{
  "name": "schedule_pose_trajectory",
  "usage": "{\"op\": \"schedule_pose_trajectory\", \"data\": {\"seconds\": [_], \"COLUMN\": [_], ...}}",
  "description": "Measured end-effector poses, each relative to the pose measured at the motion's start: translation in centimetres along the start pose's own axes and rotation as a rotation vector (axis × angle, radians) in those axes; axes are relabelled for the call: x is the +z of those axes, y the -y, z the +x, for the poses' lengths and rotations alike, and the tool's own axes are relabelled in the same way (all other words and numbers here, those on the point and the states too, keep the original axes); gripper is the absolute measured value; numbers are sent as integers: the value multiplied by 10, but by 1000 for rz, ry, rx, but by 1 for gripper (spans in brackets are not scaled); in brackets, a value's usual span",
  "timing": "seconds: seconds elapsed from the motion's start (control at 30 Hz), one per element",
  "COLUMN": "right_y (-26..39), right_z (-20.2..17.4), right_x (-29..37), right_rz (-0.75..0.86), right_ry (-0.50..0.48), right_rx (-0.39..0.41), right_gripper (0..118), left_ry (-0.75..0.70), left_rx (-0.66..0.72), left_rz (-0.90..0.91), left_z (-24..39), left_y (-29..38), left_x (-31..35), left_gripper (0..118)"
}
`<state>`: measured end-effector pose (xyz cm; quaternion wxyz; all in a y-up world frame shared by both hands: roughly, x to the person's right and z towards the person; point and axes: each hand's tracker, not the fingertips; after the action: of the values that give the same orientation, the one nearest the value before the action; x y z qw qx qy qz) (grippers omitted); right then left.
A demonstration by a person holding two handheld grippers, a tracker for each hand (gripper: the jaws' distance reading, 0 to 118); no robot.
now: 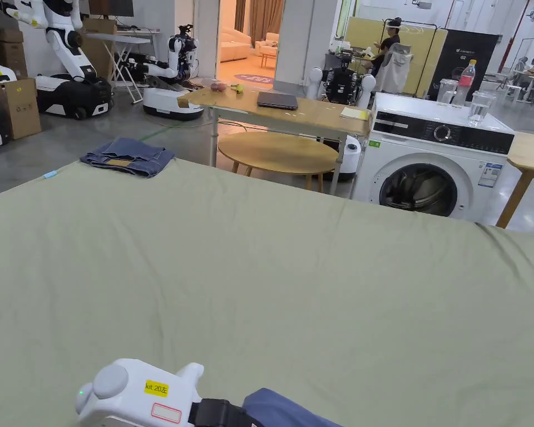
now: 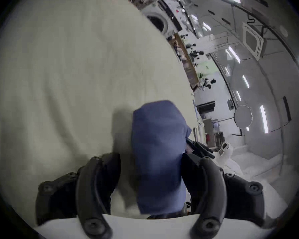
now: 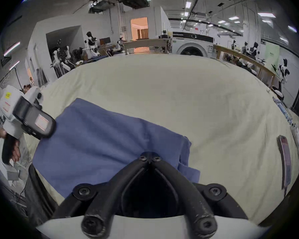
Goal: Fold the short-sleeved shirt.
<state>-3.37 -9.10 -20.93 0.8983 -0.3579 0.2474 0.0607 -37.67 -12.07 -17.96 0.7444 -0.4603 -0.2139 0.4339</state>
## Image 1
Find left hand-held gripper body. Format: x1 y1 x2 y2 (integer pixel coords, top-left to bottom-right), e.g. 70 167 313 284
75 358 251 427

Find dark blue garment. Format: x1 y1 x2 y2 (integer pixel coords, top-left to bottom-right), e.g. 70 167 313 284
241 388 344 427

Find bed with pale green sheet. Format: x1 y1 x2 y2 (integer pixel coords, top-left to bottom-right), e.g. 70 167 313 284
0 157 534 427

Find folded blue jeans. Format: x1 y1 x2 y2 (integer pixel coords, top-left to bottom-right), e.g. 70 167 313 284
79 137 176 179

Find round low wooden table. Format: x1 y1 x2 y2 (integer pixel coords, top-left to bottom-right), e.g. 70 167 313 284
216 131 349 193

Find white robot with black arms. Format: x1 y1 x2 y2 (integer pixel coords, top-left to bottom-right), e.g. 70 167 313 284
115 24 205 122

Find tall rectangular wooden table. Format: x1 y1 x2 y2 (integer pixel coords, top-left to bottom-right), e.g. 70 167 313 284
177 82 373 196

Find white folding table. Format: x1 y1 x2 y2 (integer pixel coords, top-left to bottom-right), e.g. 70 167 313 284
87 27 162 104

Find large white humanoid robot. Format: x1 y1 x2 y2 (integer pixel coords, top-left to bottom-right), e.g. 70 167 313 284
1 0 115 121

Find tall brown cardboard carton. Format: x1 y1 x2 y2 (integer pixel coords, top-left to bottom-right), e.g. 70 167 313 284
80 17 118 85

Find cream sofa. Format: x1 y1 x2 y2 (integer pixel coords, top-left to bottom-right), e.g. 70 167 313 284
220 26 253 63

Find white robot with round shoulders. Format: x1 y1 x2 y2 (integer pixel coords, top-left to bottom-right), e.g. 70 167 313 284
308 51 378 182

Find white washing machine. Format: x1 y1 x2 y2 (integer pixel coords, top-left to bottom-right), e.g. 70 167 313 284
349 59 516 222

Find chair with white cover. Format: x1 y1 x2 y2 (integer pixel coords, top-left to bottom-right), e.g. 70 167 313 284
375 43 415 97

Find light wooden table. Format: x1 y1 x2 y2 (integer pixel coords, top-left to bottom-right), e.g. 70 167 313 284
495 131 534 230

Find black standing banner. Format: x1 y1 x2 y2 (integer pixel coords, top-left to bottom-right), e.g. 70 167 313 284
435 28 500 95

